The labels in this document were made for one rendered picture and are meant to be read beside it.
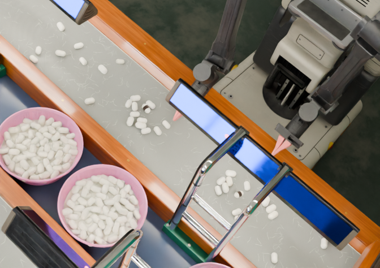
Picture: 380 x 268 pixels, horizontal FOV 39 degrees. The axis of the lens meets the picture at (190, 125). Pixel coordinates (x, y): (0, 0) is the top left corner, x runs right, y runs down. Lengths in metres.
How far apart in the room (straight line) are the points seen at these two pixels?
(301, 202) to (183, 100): 0.42
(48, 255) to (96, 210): 0.46
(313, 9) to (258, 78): 0.82
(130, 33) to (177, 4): 1.31
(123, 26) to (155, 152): 0.53
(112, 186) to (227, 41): 0.57
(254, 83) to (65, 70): 1.09
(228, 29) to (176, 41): 1.48
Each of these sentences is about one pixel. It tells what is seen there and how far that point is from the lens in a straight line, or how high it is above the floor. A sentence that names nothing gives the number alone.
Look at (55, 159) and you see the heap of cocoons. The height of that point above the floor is 0.74.
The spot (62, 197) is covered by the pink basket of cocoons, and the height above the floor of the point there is 0.75.
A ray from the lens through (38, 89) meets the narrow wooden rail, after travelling 1.83.
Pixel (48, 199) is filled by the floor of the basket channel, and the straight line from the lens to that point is 1.73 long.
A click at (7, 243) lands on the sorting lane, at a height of 0.74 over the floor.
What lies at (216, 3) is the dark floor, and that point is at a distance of 3.40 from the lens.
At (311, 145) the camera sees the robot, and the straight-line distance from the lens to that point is 2.59.
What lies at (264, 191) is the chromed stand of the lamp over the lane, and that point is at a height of 1.12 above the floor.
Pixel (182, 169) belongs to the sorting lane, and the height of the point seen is 0.74.
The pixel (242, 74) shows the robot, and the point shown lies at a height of 0.28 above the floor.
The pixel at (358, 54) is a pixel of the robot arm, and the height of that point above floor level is 1.31.
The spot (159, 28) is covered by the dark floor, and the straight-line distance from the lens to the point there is 3.14.
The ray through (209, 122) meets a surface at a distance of 1.45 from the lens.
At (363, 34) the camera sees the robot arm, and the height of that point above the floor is 1.38.
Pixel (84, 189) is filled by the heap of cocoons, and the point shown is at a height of 0.74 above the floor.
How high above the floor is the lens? 2.24
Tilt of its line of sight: 54 degrees down
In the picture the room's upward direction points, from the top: 24 degrees clockwise
